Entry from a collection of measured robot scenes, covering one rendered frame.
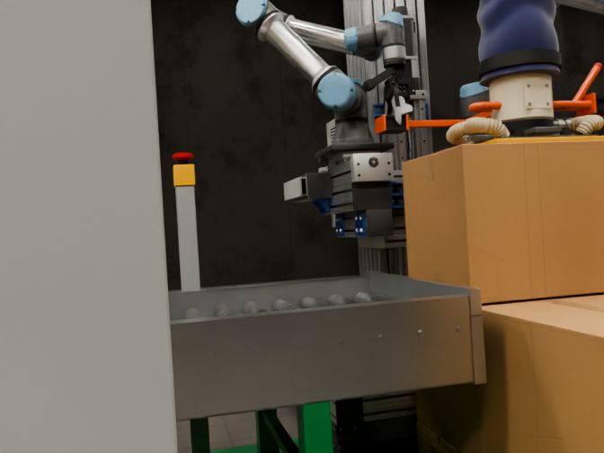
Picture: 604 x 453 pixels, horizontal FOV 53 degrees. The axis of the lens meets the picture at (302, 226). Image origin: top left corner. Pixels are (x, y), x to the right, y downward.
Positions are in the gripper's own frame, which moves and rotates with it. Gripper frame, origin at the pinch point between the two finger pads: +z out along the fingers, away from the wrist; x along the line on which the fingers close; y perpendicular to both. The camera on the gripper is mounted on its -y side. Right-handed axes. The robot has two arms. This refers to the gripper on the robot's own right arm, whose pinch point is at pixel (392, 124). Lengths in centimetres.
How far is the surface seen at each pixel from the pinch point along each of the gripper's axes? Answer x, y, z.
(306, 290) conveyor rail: 4, -31, 51
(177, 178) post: 19, -69, 12
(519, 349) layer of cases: -64, 1, 61
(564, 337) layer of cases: -79, 2, 56
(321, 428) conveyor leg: -62, -43, 73
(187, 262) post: 19, -68, 40
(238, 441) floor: 39, -53, 108
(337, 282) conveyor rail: 4, -21, 50
